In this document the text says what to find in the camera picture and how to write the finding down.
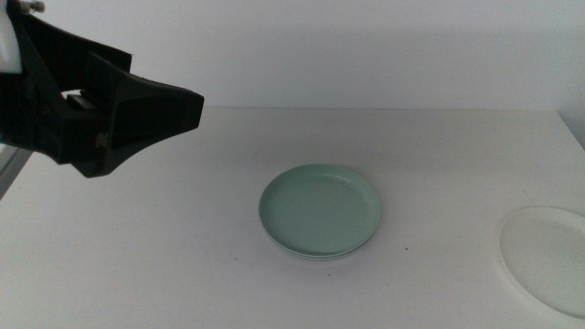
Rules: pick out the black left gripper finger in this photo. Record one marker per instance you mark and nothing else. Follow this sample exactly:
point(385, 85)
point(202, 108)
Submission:
point(103, 164)
point(160, 114)

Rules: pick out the mint green shallow bowl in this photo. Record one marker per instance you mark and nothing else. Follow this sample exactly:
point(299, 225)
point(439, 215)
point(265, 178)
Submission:
point(320, 210)

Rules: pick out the grey shallow bowl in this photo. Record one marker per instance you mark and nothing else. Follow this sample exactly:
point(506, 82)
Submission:
point(315, 258)

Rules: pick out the white shallow bowl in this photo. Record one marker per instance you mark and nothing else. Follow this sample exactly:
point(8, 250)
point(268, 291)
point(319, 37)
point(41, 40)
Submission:
point(548, 256)

